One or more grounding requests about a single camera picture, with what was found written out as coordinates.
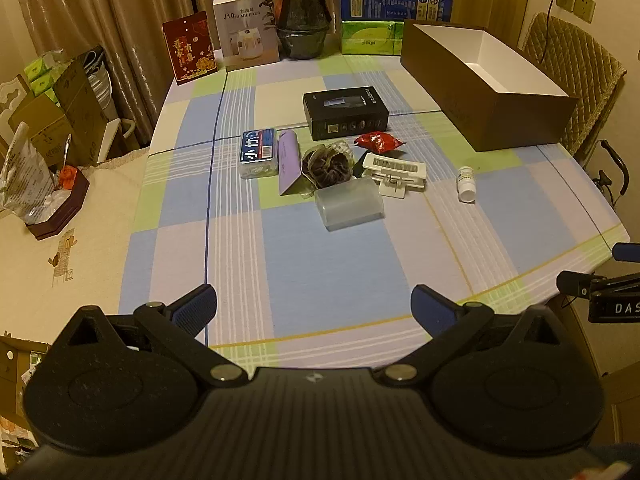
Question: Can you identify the stack of green tissue packs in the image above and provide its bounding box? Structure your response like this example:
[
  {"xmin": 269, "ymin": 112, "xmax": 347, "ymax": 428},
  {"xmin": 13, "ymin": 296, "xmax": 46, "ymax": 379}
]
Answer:
[{"xmin": 24, "ymin": 54, "xmax": 68, "ymax": 98}]

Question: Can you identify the checkered cloth desktop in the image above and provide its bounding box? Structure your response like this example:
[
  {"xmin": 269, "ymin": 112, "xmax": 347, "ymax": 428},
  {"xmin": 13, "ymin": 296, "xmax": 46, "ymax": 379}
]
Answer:
[{"xmin": 119, "ymin": 52, "xmax": 631, "ymax": 376}]

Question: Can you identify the white plastic clip holder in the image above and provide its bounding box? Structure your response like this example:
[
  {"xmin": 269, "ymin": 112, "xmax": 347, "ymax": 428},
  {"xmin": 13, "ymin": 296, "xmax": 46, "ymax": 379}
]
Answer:
[{"xmin": 361, "ymin": 152, "xmax": 428, "ymax": 197}]

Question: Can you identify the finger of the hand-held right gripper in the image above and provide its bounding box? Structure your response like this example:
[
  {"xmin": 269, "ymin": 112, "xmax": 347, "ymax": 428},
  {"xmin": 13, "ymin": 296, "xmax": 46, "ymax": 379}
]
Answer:
[
  {"xmin": 612, "ymin": 242, "xmax": 640, "ymax": 264},
  {"xmin": 556, "ymin": 270, "xmax": 640, "ymax": 302}
]

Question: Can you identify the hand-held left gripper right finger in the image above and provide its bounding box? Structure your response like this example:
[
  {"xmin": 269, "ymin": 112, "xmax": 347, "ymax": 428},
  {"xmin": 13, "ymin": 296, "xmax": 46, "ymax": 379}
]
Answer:
[{"xmin": 382, "ymin": 285, "xmax": 563, "ymax": 386}]

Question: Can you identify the crinkled plastic bag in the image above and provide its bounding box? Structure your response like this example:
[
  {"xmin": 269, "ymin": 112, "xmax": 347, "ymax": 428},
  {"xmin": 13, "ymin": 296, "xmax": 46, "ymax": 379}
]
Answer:
[{"xmin": 0, "ymin": 122, "xmax": 55, "ymax": 222}]

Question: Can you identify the blue milk carton box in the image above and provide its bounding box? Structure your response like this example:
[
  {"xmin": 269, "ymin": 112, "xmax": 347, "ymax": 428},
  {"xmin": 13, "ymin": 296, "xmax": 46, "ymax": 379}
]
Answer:
[{"xmin": 340, "ymin": 0, "xmax": 453, "ymax": 23}]

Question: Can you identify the red snack packet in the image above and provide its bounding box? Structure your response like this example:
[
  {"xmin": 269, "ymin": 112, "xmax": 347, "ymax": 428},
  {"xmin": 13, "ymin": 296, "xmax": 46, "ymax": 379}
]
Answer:
[{"xmin": 353, "ymin": 131, "xmax": 405, "ymax": 155}]

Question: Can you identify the quilted chair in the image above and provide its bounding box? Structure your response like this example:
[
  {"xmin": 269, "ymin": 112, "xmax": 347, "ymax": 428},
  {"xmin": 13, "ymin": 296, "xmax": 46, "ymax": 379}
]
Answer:
[{"xmin": 520, "ymin": 12, "xmax": 627, "ymax": 166}]

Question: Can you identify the black shaver box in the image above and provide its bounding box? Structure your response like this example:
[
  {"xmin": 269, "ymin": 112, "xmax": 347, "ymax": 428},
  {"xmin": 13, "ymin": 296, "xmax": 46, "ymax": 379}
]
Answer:
[{"xmin": 302, "ymin": 86, "xmax": 390, "ymax": 142}]

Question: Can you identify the white humidifier box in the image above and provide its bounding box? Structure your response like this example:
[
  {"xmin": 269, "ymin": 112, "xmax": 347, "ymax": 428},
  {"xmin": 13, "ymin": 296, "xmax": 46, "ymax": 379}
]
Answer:
[{"xmin": 212, "ymin": 0, "xmax": 281, "ymax": 72}]

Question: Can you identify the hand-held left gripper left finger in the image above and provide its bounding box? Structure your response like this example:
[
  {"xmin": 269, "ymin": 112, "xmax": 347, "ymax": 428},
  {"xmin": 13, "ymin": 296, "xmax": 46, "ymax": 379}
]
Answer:
[{"xmin": 50, "ymin": 284, "xmax": 249, "ymax": 387}]

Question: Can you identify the white carved chair back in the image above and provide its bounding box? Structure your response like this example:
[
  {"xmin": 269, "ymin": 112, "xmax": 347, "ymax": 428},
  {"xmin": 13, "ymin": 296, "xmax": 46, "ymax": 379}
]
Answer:
[{"xmin": 0, "ymin": 75, "xmax": 32, "ymax": 121}]

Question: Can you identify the black power cable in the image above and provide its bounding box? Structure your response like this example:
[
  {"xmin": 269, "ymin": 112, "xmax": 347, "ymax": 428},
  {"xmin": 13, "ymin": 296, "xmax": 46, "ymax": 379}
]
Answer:
[{"xmin": 546, "ymin": 0, "xmax": 571, "ymax": 25}]

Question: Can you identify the red gift box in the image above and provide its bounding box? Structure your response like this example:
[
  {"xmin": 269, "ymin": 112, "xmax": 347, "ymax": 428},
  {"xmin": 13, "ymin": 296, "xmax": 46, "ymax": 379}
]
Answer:
[{"xmin": 162, "ymin": 10, "xmax": 218, "ymax": 86}]

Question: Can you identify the white pill bottle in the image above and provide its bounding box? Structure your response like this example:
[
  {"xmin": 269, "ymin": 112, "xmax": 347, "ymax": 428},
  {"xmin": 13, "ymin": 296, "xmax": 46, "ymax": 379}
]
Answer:
[{"xmin": 456, "ymin": 166, "xmax": 477, "ymax": 203}]

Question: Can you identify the dark glass jar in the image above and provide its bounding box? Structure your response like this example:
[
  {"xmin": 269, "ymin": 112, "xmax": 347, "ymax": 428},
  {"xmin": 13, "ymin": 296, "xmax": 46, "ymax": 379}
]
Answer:
[{"xmin": 276, "ymin": 0, "xmax": 333, "ymax": 61}]

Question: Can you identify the brown hexagonal box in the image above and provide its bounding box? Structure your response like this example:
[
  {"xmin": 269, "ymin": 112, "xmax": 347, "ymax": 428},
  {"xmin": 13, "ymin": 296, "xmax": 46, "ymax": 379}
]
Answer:
[{"xmin": 25, "ymin": 165, "xmax": 91, "ymax": 239}]

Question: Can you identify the dark brown scrunchie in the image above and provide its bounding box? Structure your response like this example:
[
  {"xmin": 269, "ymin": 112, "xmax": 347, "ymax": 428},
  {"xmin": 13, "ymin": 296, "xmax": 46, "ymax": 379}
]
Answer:
[{"xmin": 301, "ymin": 145, "xmax": 355, "ymax": 188}]

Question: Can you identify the large white box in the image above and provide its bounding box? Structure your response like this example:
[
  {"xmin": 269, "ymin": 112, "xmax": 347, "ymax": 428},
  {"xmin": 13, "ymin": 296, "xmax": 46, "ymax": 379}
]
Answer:
[{"xmin": 400, "ymin": 19, "xmax": 580, "ymax": 153}]

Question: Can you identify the translucent plastic case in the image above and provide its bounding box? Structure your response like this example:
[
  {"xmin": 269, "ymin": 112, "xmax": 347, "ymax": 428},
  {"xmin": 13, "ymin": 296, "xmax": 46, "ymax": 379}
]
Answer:
[{"xmin": 314, "ymin": 177, "xmax": 385, "ymax": 232}]

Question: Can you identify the beige curtain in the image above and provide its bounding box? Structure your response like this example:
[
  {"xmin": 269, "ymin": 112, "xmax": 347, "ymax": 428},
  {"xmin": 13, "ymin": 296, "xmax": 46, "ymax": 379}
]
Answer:
[{"xmin": 10, "ymin": 0, "xmax": 358, "ymax": 148}]

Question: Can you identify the large cardboard carton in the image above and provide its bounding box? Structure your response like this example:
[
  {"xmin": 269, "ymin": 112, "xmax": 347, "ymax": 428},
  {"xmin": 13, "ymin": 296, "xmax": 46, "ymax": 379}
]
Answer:
[{"xmin": 7, "ymin": 50, "xmax": 108, "ymax": 167}]

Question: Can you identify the green tissue pack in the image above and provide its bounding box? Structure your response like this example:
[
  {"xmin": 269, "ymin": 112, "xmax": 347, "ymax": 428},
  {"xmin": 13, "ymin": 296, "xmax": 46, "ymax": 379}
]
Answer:
[{"xmin": 341, "ymin": 20, "xmax": 405, "ymax": 57}]

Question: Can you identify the wall socket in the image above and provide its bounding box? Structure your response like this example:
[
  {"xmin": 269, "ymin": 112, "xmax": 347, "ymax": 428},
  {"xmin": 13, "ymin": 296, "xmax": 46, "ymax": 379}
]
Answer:
[{"xmin": 557, "ymin": 0, "xmax": 596, "ymax": 23}]

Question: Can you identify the purple card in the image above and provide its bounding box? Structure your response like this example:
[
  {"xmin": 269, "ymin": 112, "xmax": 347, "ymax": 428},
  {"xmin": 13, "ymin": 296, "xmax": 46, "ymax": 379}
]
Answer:
[{"xmin": 278, "ymin": 130, "xmax": 304, "ymax": 196}]

